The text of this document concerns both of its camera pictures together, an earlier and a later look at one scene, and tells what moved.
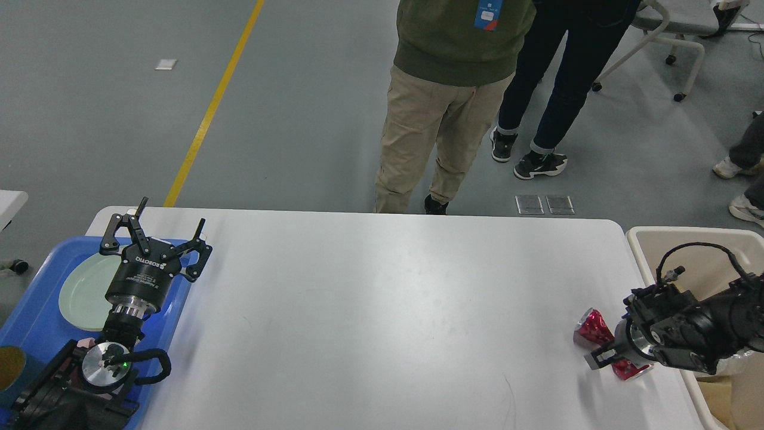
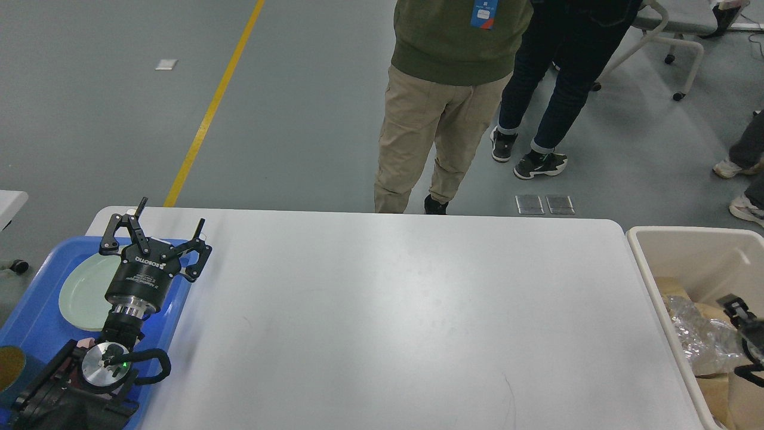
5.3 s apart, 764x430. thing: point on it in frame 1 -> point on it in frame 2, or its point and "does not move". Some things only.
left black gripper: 145,273 does not move
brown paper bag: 717,391 does not move
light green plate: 83,290 does not move
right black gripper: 631,344 -> 751,328
